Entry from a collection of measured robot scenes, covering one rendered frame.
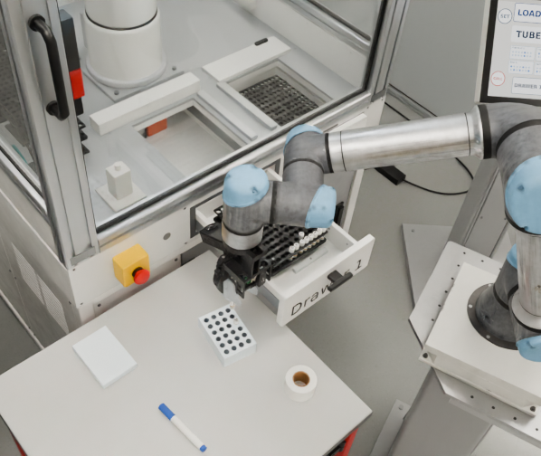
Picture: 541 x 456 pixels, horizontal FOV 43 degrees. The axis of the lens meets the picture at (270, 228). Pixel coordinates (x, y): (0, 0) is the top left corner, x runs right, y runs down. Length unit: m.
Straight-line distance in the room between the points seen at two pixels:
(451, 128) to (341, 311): 1.50
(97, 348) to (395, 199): 1.80
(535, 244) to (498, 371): 0.45
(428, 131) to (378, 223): 1.74
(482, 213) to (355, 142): 1.38
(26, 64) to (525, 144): 0.80
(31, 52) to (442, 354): 1.06
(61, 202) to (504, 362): 1.01
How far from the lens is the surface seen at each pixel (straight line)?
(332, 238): 1.71
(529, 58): 2.11
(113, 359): 1.58
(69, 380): 1.59
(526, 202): 1.13
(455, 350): 1.62
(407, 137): 1.23
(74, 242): 1.48
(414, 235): 2.90
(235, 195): 1.13
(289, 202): 1.15
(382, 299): 2.70
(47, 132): 1.27
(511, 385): 1.62
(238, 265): 1.30
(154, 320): 1.65
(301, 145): 1.25
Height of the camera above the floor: 2.13
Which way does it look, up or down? 49 degrees down
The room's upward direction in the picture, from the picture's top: 7 degrees clockwise
